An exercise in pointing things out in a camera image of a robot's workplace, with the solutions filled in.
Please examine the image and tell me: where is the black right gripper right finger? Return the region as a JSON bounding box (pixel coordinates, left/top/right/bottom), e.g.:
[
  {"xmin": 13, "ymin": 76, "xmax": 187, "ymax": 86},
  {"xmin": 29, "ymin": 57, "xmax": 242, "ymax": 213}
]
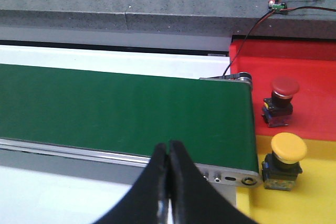
[{"xmin": 168, "ymin": 141, "xmax": 255, "ymax": 223}]

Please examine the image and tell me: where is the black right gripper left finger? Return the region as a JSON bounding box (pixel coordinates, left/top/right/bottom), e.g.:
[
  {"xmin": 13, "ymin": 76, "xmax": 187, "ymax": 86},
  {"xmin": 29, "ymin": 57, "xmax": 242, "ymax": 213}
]
[{"xmin": 98, "ymin": 143, "xmax": 168, "ymax": 223}]

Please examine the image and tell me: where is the yellow mushroom push button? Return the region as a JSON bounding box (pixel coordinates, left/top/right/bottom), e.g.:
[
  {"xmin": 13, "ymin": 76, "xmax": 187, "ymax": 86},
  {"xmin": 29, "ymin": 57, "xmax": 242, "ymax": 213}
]
[{"xmin": 261, "ymin": 132, "xmax": 308, "ymax": 191}]

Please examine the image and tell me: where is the red mushroom push button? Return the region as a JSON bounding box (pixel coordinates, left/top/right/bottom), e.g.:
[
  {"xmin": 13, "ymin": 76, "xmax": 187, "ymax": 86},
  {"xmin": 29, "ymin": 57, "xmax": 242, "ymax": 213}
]
[{"xmin": 262, "ymin": 76, "xmax": 300, "ymax": 127}]

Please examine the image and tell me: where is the green conveyor belt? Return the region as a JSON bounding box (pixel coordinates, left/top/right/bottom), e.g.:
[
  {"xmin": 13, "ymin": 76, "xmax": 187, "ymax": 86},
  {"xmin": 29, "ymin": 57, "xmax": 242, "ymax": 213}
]
[{"xmin": 0, "ymin": 63, "xmax": 259, "ymax": 172}]

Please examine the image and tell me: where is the yellow plastic tray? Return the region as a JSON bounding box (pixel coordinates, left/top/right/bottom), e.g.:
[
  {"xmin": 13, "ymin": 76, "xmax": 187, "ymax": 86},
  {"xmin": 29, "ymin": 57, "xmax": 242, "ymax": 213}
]
[{"xmin": 236, "ymin": 139, "xmax": 335, "ymax": 223}]

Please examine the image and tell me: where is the red plastic tray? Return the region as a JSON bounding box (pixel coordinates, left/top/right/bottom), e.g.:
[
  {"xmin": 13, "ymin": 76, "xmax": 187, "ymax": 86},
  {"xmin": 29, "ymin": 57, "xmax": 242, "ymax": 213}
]
[{"xmin": 229, "ymin": 40, "xmax": 335, "ymax": 141}]

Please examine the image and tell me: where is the grey stone counter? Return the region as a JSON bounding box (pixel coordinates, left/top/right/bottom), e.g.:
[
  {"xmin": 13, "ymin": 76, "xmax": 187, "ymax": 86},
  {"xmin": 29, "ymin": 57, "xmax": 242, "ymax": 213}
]
[{"xmin": 1, "ymin": 0, "xmax": 335, "ymax": 39}]

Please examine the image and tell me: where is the aluminium conveyor frame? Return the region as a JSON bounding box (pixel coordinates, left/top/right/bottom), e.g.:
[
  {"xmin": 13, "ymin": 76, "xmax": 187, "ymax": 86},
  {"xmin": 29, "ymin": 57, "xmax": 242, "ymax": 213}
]
[{"xmin": 0, "ymin": 76, "xmax": 263, "ymax": 206}]

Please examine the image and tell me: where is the red and black wire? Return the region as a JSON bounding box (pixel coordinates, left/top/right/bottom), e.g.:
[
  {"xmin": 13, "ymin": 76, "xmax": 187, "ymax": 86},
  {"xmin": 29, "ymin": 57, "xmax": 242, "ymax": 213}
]
[{"xmin": 222, "ymin": 0, "xmax": 336, "ymax": 77}]

